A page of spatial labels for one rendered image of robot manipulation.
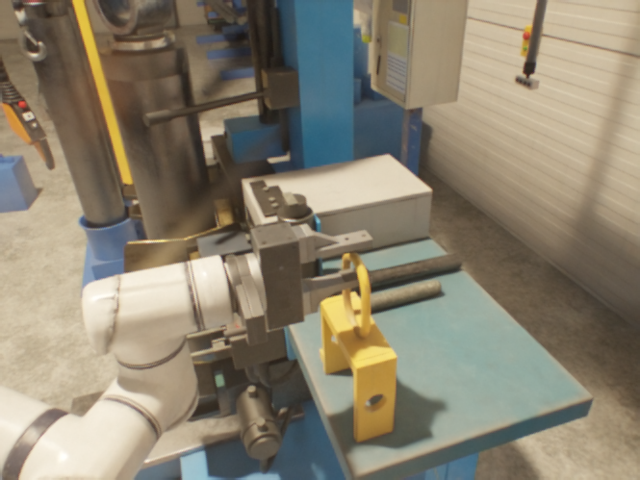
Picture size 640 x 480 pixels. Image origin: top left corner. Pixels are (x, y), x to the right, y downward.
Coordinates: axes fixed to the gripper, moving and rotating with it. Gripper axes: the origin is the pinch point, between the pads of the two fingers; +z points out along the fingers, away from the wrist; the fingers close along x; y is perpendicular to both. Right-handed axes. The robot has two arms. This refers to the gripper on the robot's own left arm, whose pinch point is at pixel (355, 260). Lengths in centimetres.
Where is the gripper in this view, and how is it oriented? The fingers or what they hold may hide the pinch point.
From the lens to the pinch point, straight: 67.7
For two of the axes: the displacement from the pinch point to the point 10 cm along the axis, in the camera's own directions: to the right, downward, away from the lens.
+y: -3.2, -4.9, 8.1
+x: 0.4, 8.5, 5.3
